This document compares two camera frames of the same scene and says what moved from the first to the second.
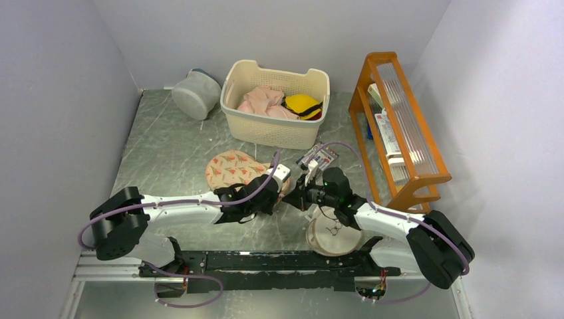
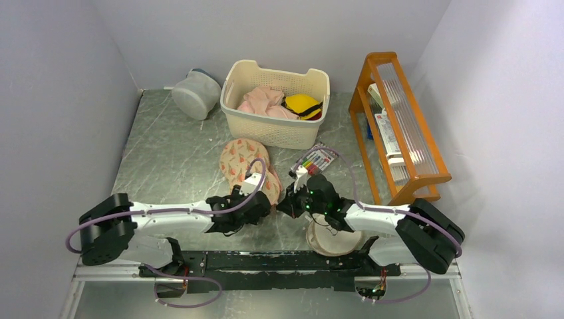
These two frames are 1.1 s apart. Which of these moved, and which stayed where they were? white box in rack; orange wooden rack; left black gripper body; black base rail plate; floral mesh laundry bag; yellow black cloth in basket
Moved: floral mesh laundry bag; left black gripper body
Stayed: white box in rack; yellow black cloth in basket; orange wooden rack; black base rail plate
